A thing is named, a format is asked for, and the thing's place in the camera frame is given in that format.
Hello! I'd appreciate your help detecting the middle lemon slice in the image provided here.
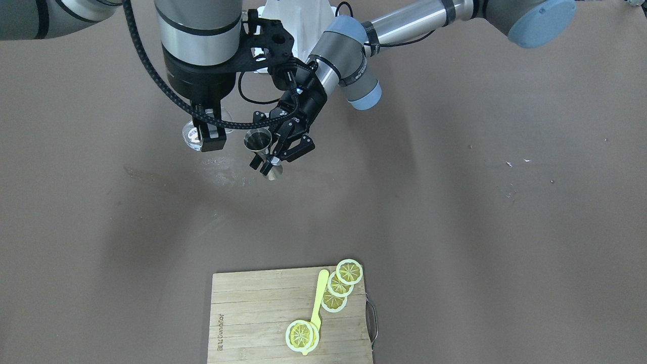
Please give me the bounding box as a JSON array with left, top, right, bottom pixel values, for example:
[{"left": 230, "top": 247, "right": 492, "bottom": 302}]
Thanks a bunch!
[{"left": 327, "top": 272, "right": 354, "bottom": 299}]

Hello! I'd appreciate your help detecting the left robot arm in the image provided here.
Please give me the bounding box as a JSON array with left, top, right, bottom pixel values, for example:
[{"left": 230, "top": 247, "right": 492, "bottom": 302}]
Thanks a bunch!
[{"left": 244, "top": 1, "right": 576, "bottom": 179}]

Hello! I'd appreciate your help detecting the steel jigger measuring cup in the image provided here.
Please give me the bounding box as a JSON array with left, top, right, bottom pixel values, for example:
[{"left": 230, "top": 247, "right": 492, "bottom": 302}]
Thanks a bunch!
[{"left": 243, "top": 127, "right": 283, "bottom": 180}]

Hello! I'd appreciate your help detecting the clear glass shaker cup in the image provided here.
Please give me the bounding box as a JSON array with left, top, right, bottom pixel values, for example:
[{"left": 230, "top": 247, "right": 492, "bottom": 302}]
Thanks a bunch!
[{"left": 181, "top": 119, "right": 233, "bottom": 152}]

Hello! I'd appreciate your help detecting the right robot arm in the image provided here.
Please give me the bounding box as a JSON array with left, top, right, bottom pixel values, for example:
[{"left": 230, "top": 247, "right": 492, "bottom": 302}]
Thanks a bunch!
[{"left": 1, "top": 1, "right": 242, "bottom": 152}]

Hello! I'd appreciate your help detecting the lemon slice on spoon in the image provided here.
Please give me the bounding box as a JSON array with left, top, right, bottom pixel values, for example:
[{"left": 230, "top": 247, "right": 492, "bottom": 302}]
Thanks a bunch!
[{"left": 285, "top": 320, "right": 320, "bottom": 355}]

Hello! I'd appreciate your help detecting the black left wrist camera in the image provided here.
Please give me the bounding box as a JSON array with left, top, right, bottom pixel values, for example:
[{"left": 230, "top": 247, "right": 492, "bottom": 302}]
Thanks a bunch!
[{"left": 268, "top": 56, "right": 312, "bottom": 92}]

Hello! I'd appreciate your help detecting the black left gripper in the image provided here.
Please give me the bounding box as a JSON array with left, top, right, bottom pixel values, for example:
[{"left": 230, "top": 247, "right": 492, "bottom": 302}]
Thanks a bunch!
[{"left": 249, "top": 76, "right": 328, "bottom": 174}]

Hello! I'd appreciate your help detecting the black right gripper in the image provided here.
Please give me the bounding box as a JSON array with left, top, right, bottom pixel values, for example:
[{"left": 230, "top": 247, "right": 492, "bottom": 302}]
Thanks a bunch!
[{"left": 163, "top": 48, "right": 237, "bottom": 152}]

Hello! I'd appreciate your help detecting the yellow plastic spoon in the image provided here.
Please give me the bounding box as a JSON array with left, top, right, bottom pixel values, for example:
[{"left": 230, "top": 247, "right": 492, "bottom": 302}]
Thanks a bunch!
[{"left": 302, "top": 269, "right": 330, "bottom": 355}]

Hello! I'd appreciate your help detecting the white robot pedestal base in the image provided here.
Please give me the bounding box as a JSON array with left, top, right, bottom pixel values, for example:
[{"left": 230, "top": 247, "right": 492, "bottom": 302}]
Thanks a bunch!
[{"left": 256, "top": 1, "right": 335, "bottom": 64}]

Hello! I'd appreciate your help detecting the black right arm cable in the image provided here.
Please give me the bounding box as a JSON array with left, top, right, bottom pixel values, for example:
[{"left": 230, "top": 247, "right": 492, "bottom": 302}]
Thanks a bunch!
[{"left": 122, "top": 0, "right": 301, "bottom": 129}]

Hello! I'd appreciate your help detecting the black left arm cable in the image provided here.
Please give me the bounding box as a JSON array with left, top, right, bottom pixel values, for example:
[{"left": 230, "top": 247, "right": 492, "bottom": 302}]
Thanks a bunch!
[{"left": 238, "top": 71, "right": 284, "bottom": 106}]

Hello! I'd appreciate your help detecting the bamboo cutting board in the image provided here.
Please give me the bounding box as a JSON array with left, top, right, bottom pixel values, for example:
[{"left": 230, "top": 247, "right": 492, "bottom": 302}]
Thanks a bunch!
[{"left": 206, "top": 267, "right": 374, "bottom": 363}]

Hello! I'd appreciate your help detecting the lemon slice near spoon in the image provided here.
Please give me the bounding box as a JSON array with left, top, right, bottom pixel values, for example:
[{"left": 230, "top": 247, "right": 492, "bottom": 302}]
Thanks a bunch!
[{"left": 321, "top": 290, "right": 348, "bottom": 313}]

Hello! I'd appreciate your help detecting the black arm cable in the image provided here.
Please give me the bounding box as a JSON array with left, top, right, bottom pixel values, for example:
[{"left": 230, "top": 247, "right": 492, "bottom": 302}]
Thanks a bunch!
[
  {"left": 122, "top": 0, "right": 301, "bottom": 129},
  {"left": 238, "top": 71, "right": 284, "bottom": 106}
]

